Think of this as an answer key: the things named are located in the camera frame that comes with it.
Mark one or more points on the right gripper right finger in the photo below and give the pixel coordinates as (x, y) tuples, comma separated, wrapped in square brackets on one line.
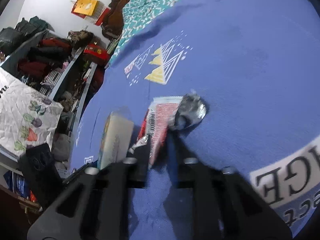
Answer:
[(225, 205)]

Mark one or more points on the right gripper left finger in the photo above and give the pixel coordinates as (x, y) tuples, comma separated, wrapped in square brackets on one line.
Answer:
[(95, 204)]

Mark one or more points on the carved wooden headboard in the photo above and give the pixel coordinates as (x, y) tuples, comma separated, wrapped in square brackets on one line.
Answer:
[(113, 22)]

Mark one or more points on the red gift box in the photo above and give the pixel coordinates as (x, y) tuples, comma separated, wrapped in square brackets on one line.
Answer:
[(96, 54)]

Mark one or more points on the white plant-print bag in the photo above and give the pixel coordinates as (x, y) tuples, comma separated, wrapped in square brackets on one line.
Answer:
[(28, 118)]

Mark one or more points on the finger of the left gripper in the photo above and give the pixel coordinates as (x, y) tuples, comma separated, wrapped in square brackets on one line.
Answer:
[(75, 172)]

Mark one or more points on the grey cluttered shelf unit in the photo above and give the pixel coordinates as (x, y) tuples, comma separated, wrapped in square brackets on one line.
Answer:
[(55, 67)]

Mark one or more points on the red silver candy wrapper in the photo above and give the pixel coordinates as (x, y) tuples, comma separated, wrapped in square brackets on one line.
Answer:
[(176, 113)]

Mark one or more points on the red wall calendar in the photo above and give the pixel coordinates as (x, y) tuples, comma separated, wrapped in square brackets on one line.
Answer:
[(92, 11)]

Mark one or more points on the teal patterned quilt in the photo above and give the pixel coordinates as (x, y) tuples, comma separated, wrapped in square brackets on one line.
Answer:
[(137, 14)]

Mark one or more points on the blue patterned bed sheet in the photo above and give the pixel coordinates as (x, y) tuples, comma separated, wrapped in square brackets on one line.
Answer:
[(256, 65)]

